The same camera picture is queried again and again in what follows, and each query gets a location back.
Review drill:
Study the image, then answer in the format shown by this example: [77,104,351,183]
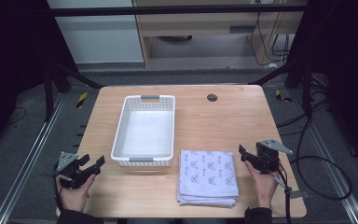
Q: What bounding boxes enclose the person's left hand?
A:
[55,173,98,214]

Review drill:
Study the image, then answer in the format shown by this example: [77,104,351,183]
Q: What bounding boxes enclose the grey cable clip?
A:
[290,189,310,200]

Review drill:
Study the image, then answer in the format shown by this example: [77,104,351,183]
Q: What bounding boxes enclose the light wooden desk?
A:
[132,0,307,68]

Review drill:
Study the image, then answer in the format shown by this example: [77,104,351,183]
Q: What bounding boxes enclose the black horizontal frame bar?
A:
[47,4,310,18]

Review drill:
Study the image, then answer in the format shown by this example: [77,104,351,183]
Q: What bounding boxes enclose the aluminium floor rail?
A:
[287,88,358,224]
[0,92,67,224]

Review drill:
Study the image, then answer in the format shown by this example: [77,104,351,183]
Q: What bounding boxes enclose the black metal stand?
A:
[249,60,314,119]
[42,60,105,123]

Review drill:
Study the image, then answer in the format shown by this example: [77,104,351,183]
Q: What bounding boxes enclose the lavender patterned cloth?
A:
[176,149,240,208]

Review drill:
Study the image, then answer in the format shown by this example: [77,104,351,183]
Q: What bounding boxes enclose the thin black floor cable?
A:
[5,106,28,127]

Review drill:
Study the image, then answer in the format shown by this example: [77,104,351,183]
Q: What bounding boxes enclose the yellow black striped tape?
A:
[76,91,89,109]
[274,89,294,104]

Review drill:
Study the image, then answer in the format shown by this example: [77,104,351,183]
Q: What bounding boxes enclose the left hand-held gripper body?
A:
[55,151,91,189]

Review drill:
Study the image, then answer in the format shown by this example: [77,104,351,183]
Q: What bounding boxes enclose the black curtain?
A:
[283,0,358,172]
[0,0,78,157]

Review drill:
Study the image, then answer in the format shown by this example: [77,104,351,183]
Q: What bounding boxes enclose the looped black floor cable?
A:
[276,116,353,202]

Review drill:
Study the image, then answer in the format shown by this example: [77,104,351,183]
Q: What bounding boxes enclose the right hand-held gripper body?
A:
[254,138,295,175]

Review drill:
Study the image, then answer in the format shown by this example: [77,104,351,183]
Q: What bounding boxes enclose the white cabinet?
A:
[46,0,145,65]

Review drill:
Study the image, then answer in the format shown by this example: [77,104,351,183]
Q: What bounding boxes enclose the hanging black desk cables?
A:
[249,11,291,67]

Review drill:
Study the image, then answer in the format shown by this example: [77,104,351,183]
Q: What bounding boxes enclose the person's right hand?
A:
[243,160,281,210]

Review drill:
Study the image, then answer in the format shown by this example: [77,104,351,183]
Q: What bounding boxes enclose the white plastic basket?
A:
[110,94,176,167]

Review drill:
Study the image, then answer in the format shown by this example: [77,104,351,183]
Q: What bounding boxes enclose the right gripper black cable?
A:
[271,166,294,224]

